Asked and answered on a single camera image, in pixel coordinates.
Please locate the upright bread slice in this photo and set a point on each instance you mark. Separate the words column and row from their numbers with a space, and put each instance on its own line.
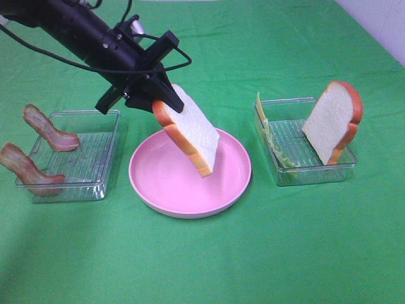
column 333, row 122

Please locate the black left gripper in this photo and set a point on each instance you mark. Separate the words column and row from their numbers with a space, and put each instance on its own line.
column 135, row 73

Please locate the bacon strip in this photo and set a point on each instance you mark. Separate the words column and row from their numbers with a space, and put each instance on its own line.
column 57, row 139
column 15, row 160

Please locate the pink round plate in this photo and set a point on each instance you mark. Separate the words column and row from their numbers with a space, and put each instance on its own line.
column 167, row 182

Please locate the bread slice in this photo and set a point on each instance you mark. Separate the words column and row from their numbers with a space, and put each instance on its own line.
column 190, row 130
column 333, row 122

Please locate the clear plastic tray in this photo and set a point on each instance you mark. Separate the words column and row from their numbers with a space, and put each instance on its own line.
column 286, row 118
column 87, row 169

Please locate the clear left plastic tray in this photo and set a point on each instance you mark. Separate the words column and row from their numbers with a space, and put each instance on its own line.
column 87, row 169

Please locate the clear right plastic tray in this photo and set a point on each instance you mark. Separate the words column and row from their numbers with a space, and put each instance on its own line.
column 286, row 118

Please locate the green lettuce leaf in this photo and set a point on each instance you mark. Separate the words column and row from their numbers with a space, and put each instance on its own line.
column 284, row 160

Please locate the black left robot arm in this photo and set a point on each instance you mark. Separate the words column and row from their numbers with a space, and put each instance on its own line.
column 71, row 23

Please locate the yellow cheese slice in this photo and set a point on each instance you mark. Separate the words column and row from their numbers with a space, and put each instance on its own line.
column 260, row 110

